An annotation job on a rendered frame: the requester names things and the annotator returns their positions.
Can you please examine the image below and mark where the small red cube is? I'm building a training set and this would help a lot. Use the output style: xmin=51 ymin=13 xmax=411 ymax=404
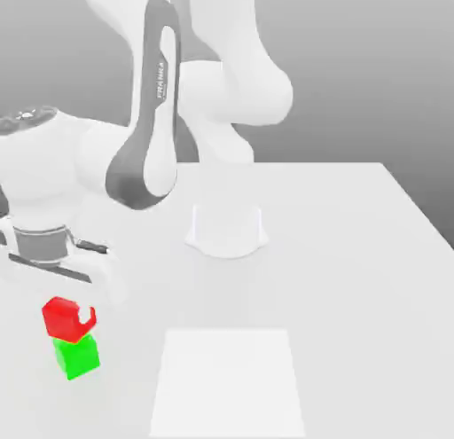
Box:
xmin=41 ymin=295 xmax=98 ymax=345

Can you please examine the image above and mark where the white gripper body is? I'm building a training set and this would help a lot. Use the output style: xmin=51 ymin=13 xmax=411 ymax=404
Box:
xmin=0 ymin=251 xmax=129 ymax=305

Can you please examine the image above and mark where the small green cube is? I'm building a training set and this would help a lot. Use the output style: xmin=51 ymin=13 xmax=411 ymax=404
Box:
xmin=51 ymin=333 xmax=101 ymax=381

